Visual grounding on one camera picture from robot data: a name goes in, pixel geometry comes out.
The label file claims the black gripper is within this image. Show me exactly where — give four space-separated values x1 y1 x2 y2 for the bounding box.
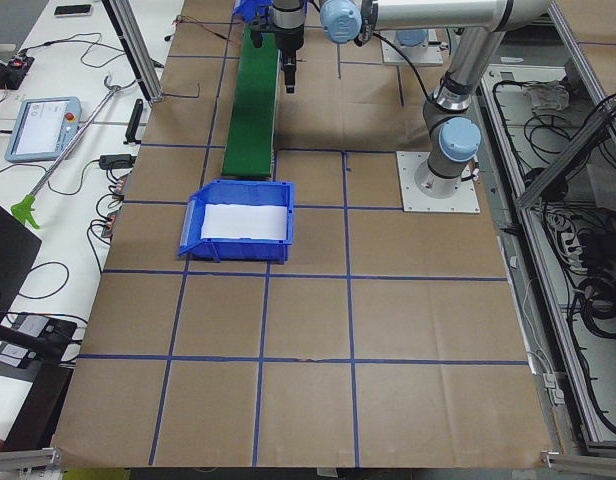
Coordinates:
250 19 304 94

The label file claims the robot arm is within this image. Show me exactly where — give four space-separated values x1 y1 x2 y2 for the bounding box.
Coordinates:
274 1 495 177
380 29 447 67

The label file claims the blue bin right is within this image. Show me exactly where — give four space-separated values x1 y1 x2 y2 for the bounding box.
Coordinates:
233 0 272 22

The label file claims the blue bin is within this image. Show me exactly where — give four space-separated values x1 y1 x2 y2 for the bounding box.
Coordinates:
178 180 295 264
233 0 272 22

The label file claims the green conveyor belt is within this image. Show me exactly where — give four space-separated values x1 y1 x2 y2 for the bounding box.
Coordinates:
221 27 278 178

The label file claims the blue bin left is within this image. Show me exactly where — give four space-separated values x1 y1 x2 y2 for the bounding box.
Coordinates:
178 180 295 264

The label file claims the white foam pad left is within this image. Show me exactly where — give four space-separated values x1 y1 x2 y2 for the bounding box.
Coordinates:
200 204 288 240

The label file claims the black power adapter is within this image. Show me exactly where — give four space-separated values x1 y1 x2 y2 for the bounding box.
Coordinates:
98 154 136 170

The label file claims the teach pendant tablet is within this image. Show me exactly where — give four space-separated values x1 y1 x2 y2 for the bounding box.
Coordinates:
4 96 81 163

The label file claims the grabber reaching tool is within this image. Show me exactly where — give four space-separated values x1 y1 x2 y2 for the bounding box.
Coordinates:
10 74 135 229

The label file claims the red black conveyor wire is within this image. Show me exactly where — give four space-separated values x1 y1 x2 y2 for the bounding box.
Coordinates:
171 15 242 47

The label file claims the aluminium frame post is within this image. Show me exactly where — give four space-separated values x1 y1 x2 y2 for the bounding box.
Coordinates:
102 0 163 105

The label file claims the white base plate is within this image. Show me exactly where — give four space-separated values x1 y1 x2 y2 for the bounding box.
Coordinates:
396 151 480 214

